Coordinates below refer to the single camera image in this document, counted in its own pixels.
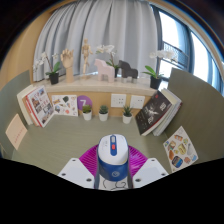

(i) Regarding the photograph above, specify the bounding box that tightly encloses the black book with white graphic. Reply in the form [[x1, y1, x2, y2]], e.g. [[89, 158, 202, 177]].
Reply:
[[134, 90, 173, 137]]

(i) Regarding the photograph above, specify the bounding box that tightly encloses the red-spined book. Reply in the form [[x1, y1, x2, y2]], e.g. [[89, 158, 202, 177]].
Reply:
[[24, 95, 44, 128]]

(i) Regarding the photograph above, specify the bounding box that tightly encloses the blue and white computer mouse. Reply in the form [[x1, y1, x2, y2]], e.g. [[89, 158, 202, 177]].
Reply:
[[96, 133, 130, 183]]

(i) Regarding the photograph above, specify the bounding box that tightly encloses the white wall socket plate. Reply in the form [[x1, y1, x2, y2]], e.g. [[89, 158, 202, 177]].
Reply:
[[129, 94, 146, 110], [110, 93, 128, 109]]

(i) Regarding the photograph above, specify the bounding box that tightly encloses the brown book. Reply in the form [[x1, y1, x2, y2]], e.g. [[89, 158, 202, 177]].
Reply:
[[21, 94, 38, 127]]

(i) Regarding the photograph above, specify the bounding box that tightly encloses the white orchid in black pot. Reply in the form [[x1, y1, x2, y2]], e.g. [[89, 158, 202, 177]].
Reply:
[[33, 51, 63, 85]]

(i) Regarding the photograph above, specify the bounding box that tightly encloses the white books stack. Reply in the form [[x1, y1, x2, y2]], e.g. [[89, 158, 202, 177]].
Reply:
[[152, 88, 183, 137]]

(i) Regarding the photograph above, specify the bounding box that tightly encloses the small succulent in white pot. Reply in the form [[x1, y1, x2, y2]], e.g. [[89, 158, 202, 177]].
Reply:
[[121, 105, 134, 125], [98, 104, 110, 122], [81, 104, 93, 121]]

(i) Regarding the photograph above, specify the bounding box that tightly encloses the pink wooden horse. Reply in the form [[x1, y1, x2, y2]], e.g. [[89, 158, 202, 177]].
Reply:
[[93, 58, 116, 83]]

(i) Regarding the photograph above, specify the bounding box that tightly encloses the white mouse pad with drawing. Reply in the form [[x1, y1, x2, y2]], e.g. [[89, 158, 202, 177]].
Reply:
[[99, 178, 129, 192]]

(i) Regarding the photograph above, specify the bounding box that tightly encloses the large white orchid, black pot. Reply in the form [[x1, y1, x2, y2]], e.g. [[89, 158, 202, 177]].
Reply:
[[142, 49, 178, 90]]

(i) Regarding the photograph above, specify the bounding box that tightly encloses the purple round number sign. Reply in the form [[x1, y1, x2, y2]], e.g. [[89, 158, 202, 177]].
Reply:
[[76, 94, 94, 112]]

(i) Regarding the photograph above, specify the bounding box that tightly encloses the wooden mannequin figure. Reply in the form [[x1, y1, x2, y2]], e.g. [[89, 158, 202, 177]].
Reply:
[[80, 38, 94, 76]]

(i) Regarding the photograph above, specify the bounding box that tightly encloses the magazine with photo cover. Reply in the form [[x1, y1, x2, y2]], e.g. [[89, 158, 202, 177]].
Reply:
[[26, 85, 55, 128]]

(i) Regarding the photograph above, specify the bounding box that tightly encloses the black wooden horse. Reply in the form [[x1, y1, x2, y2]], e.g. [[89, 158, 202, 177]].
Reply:
[[118, 59, 139, 84]]

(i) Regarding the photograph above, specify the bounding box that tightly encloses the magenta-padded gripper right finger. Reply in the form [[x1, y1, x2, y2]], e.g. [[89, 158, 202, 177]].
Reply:
[[126, 144, 170, 190]]

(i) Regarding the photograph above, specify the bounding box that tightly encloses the wooden hand model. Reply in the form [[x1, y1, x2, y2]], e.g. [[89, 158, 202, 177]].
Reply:
[[60, 48, 75, 84]]

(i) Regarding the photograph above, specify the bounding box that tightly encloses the grey curtain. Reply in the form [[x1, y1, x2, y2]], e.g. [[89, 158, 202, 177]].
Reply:
[[32, 0, 159, 83]]

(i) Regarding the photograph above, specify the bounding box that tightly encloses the white orchid plant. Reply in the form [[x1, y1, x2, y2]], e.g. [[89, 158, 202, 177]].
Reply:
[[95, 44, 121, 78]]

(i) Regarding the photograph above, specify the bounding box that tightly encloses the beige booklet with red text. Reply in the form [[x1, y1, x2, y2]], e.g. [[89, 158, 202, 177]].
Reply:
[[4, 113, 29, 151]]

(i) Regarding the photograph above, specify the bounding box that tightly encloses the colourful food sticker sheet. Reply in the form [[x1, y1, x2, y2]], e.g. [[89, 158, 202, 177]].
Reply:
[[162, 125, 199, 173]]

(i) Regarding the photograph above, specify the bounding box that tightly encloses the white sticker sheet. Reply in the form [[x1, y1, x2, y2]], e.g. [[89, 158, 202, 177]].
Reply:
[[51, 94, 80, 117]]

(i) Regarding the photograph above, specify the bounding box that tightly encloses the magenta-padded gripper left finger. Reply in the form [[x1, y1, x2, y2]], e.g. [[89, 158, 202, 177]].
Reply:
[[57, 144, 101, 190]]

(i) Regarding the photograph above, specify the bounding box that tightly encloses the window with dark frame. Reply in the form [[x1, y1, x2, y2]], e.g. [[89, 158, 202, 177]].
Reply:
[[151, 4, 224, 94]]

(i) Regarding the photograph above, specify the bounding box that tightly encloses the green desk partition panel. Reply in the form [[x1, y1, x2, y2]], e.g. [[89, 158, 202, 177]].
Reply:
[[0, 69, 33, 158], [164, 67, 224, 164]]

